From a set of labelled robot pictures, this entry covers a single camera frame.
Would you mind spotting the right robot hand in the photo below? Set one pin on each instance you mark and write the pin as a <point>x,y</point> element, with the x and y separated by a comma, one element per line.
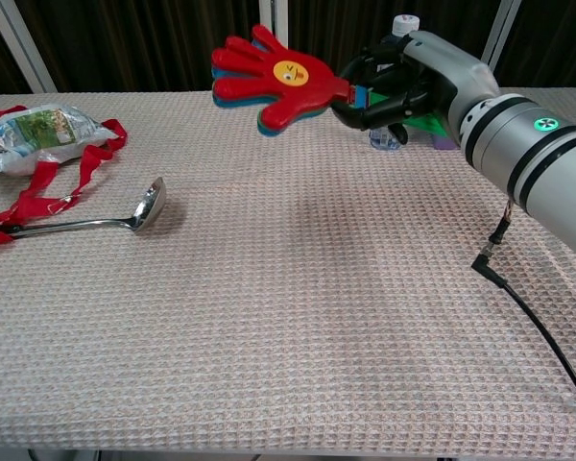
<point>441,67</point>

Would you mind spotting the stainless steel ladle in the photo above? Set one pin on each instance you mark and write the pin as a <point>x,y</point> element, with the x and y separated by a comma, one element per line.
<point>151,204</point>

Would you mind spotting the white frame post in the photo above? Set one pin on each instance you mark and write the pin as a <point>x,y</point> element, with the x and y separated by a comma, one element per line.
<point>273,19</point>
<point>501,29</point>
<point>21,48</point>

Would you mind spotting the beige waffle tablecloth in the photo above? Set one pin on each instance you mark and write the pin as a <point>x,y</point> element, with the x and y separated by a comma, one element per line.
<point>269,336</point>

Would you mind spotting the dark curtain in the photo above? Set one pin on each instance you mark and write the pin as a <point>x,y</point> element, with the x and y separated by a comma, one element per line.
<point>125,43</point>

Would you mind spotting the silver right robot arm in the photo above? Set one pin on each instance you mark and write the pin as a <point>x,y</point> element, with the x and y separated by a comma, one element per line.
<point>533,144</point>

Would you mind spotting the clear plastic water bottle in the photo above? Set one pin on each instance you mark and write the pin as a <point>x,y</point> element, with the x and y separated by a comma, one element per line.
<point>406,25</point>

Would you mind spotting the purple foam block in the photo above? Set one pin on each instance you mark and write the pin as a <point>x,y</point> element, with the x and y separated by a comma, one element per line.
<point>445,143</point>

